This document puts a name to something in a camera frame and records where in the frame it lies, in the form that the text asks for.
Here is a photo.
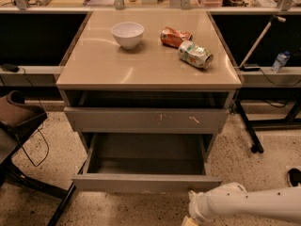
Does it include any grey drawer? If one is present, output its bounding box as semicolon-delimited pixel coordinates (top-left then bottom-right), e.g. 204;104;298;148
64;107;229;134
72;134;221;194

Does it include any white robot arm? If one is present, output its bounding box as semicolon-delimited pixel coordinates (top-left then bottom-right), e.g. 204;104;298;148
188;183;301;223

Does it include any grey drawer cabinet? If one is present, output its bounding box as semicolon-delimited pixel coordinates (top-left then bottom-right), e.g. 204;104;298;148
56;9;242;154

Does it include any black white shoe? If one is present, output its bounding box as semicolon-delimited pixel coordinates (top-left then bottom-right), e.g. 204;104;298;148
287;168;301;187

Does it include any black table leg stand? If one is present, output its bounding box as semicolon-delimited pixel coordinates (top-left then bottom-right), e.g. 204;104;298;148
235;99;301;153

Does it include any crushed green white can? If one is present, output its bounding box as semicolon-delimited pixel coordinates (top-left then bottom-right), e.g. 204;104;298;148
178;40;214;69

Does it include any crushed orange can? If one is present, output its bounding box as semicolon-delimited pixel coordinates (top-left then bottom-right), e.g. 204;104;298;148
160;26;193;48

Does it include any small plastic bottle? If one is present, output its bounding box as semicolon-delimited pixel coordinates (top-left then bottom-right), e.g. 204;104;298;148
271;51;290;73

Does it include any white ceramic bowl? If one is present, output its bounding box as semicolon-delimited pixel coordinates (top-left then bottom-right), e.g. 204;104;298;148
111;22;144;49

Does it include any brown chair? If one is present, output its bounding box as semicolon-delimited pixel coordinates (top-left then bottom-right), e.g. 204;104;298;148
0;90;75;226

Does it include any white stick with black base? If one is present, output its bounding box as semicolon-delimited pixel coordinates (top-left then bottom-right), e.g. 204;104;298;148
239;15;286;71

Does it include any black adapter with cable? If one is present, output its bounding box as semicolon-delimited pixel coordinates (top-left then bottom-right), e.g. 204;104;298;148
0;64;20;73

